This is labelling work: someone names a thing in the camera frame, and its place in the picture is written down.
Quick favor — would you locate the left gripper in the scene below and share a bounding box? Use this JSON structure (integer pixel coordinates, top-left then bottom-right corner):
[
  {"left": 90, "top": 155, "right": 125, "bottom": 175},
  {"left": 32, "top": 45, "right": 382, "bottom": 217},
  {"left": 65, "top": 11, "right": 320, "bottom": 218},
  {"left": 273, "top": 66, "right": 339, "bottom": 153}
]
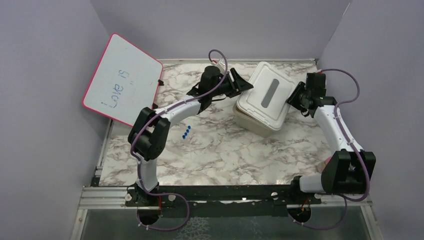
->
[{"left": 209, "top": 67, "right": 252, "bottom": 98}]

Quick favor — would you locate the beige plastic bin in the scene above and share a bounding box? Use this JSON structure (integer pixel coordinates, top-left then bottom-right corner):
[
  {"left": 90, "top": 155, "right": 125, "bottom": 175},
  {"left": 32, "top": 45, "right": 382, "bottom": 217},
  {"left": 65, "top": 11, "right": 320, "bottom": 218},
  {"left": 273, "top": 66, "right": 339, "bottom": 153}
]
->
[{"left": 232, "top": 104, "right": 281, "bottom": 138}]

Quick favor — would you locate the white plastic bin lid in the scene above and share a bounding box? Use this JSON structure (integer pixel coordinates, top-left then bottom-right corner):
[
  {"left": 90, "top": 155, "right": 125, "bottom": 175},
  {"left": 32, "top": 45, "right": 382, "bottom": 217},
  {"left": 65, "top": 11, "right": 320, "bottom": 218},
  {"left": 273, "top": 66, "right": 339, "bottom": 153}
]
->
[{"left": 236, "top": 61, "right": 297, "bottom": 130}]

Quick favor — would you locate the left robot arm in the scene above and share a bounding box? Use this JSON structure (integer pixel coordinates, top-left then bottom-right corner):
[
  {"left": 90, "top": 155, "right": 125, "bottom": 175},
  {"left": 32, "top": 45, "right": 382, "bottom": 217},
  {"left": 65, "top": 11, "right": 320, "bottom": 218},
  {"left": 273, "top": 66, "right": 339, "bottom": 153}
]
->
[{"left": 127, "top": 65, "right": 254, "bottom": 206}]

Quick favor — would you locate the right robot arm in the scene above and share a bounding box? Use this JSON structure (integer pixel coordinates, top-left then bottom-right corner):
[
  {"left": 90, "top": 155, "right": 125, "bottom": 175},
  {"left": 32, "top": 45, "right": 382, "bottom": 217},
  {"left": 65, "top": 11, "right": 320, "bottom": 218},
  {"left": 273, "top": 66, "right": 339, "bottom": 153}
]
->
[{"left": 286, "top": 70, "right": 376, "bottom": 204}]

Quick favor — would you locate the pink capped bottle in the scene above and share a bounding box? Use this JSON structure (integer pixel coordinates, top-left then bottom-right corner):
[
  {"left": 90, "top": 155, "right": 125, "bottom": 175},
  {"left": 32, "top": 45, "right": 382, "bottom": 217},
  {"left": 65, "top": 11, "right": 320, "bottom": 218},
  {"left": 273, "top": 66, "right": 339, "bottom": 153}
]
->
[{"left": 316, "top": 156, "right": 332, "bottom": 173}]

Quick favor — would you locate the pink framed whiteboard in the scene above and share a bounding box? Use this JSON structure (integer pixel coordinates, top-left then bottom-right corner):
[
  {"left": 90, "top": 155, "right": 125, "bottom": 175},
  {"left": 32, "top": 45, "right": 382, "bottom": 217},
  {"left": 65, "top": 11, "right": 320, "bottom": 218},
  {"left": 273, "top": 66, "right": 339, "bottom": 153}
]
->
[{"left": 82, "top": 33, "right": 164, "bottom": 126}]

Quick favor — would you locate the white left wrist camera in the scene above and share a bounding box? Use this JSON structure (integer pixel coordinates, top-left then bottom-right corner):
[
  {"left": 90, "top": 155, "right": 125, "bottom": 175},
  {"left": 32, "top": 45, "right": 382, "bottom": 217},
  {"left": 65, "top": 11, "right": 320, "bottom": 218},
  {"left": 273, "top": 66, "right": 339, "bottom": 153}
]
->
[{"left": 213, "top": 58, "right": 228, "bottom": 74}]

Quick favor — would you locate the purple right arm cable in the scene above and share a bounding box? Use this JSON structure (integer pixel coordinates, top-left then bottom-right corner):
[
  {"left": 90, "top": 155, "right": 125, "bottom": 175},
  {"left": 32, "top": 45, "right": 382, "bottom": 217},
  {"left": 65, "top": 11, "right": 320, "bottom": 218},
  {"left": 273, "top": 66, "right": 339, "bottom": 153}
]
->
[{"left": 287, "top": 68, "right": 371, "bottom": 231}]

